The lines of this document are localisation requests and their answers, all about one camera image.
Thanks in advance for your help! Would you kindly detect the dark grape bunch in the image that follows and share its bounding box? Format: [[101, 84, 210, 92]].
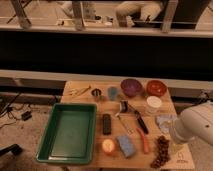
[[150, 136, 170, 169]]

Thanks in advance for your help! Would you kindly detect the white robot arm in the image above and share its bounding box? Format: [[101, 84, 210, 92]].
[[169, 101, 213, 155]]

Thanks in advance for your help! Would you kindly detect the blue plastic cup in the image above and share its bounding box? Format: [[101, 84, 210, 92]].
[[107, 87, 118, 101]]

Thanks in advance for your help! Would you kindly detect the purple bowl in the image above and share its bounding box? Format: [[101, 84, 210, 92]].
[[120, 78, 143, 97]]

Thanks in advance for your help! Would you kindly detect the black remote control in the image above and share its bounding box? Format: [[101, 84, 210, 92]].
[[103, 114, 111, 135]]

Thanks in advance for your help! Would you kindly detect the red bowl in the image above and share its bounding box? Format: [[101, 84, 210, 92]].
[[146, 80, 167, 97]]

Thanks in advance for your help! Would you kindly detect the white lidded container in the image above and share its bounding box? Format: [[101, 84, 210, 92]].
[[145, 96, 162, 114]]

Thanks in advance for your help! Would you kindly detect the metal spoon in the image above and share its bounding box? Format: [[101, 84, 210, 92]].
[[117, 115, 133, 134]]

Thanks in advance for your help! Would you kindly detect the orange round fruit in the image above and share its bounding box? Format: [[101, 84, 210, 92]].
[[102, 139, 115, 155]]

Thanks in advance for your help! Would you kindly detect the green plastic tray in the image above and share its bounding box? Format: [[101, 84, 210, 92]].
[[36, 103, 97, 165]]

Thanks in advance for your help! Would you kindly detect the blue sponge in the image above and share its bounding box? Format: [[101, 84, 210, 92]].
[[116, 135, 136, 158]]

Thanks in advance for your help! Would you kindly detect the blue folded cloth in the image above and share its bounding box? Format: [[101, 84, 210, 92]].
[[156, 115, 177, 134]]

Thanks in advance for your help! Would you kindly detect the orange carrot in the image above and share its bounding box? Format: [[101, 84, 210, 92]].
[[136, 128, 150, 154]]

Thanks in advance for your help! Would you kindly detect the person in background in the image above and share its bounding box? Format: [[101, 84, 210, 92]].
[[115, 0, 164, 27]]

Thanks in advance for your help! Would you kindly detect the black power adapter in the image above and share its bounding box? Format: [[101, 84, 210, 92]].
[[21, 111, 32, 121]]

